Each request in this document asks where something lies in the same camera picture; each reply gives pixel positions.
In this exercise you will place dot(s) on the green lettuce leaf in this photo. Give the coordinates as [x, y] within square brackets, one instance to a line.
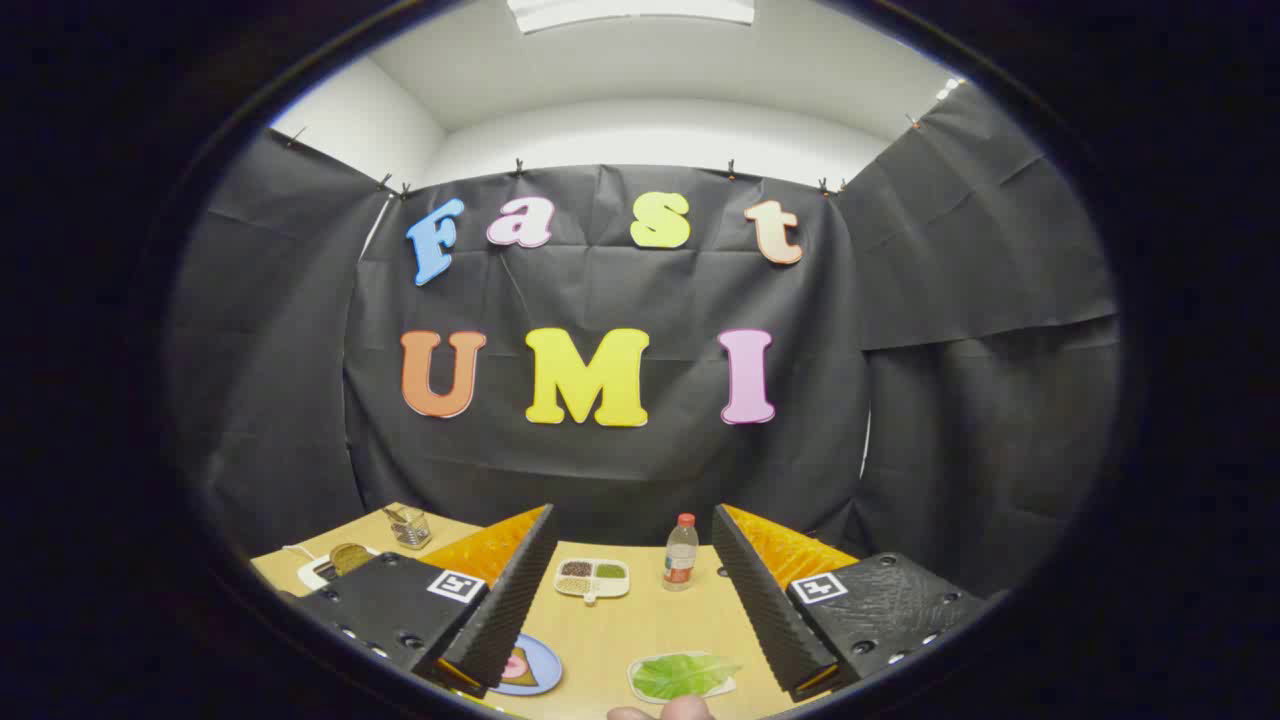
[685, 675]

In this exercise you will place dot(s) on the clear bottle with red cap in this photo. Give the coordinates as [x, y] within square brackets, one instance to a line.
[680, 560]

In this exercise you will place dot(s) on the blue plate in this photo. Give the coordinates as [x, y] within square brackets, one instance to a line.
[548, 668]

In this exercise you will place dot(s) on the ceiling light panel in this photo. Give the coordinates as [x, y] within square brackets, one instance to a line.
[630, 10]

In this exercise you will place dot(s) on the white toaster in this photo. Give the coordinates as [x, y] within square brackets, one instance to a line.
[315, 572]

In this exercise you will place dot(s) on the small tongs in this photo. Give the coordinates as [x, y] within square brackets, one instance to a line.
[394, 514]

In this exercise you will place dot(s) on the brown bread slice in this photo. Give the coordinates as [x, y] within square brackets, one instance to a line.
[351, 559]

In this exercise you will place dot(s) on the brown and pink food piece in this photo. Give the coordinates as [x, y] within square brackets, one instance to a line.
[518, 668]

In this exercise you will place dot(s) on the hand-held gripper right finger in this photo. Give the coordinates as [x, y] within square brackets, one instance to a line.
[765, 610]

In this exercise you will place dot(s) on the white divided seasoning tray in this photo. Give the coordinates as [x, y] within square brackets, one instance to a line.
[592, 580]

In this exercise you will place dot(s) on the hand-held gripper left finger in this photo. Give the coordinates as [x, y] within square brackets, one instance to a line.
[510, 610]

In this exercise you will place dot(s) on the white square plate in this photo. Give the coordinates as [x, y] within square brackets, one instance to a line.
[640, 690]

